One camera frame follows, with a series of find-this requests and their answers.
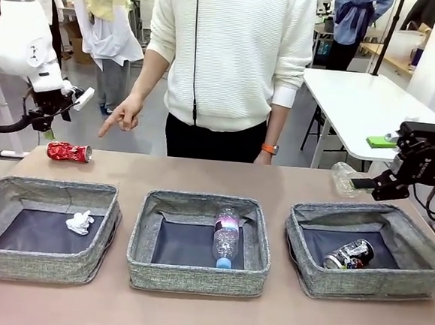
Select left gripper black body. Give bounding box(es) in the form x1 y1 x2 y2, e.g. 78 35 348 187
26 86 75 122

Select crushed red can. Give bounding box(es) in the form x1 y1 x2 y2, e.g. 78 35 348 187
46 140 94 164

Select clear plastic cup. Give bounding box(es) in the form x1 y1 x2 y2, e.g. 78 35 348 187
328 160 365 200

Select crushed black and white can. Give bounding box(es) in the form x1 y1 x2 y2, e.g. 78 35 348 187
322 236 376 273

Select white paper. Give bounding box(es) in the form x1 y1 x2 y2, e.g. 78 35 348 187
64 209 96 236

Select clear bottle with blue cap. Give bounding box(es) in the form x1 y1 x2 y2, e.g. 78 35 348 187
208 206 246 271

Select person's left forearm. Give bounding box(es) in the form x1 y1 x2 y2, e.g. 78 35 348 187
264 101 291 149

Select person's right forearm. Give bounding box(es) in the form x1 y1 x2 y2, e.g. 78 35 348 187
129 48 174 105

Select person's right hand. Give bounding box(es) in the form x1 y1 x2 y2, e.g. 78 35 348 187
98 91 146 142

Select person's left hand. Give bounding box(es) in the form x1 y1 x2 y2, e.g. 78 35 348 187
254 149 276 166

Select brown cardboard box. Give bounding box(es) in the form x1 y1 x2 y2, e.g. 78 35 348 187
61 18 98 65

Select large white table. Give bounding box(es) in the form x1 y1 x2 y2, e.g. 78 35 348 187
295 66 435 177

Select purple bottle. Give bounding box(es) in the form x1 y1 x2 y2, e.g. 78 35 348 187
409 41 426 73

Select wooden workbench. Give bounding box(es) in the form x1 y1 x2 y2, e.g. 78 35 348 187
360 41 418 77

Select translucent plastic container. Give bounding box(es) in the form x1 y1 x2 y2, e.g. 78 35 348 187
394 29 428 69

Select grey fabric basket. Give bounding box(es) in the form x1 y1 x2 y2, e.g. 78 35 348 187
0 174 125 289
279 195 435 308
123 187 276 299

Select black stand pole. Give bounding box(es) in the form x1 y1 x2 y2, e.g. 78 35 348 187
370 0 406 78

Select bystander in blue shirt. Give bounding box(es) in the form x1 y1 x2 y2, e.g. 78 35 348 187
329 0 395 74

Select black trousers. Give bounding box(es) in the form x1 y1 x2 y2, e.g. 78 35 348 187
163 111 273 165

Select person in white sweater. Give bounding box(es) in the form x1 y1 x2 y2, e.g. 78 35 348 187
139 0 318 136

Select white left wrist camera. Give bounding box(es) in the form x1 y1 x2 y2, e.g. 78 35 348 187
72 86 95 113

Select thin black neck cord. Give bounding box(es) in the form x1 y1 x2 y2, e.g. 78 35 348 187
186 0 207 126

